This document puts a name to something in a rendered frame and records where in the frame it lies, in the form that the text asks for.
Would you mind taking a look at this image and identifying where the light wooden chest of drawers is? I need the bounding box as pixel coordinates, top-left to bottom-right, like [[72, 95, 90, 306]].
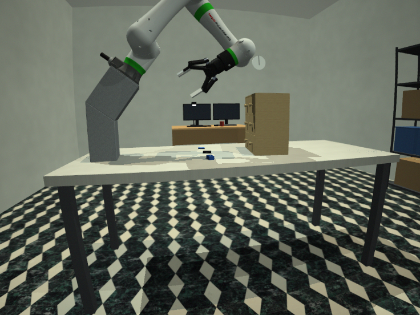
[[245, 93, 290, 156]]

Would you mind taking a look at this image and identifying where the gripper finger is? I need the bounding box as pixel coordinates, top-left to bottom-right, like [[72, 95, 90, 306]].
[[190, 73, 218, 98], [177, 58, 212, 77]]

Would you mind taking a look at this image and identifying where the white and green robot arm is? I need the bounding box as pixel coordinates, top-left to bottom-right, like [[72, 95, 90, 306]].
[[100, 0, 256, 84]]

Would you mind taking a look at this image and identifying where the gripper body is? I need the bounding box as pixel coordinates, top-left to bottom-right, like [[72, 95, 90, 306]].
[[204, 58, 224, 77]]

